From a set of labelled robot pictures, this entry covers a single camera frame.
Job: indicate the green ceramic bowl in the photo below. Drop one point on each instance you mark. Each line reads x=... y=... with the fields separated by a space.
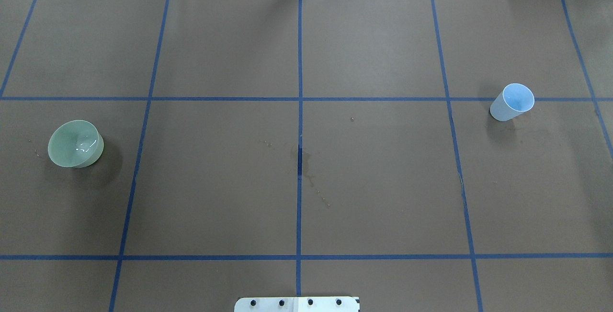
x=75 y=144

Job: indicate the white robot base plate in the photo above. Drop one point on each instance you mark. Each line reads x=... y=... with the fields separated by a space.
x=298 y=304

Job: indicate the light blue plastic cup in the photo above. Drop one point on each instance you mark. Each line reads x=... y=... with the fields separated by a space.
x=514 y=100

